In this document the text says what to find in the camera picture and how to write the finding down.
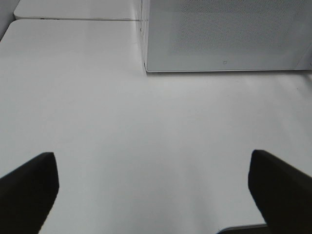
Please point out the white microwave oven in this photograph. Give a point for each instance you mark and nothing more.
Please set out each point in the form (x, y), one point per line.
(229, 36)

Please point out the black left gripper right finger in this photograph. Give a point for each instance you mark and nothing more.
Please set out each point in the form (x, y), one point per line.
(282, 193)

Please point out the white microwave door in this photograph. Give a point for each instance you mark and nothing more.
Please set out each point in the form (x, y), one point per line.
(226, 34)

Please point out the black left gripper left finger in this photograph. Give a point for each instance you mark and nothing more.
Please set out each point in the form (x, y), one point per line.
(27, 195)

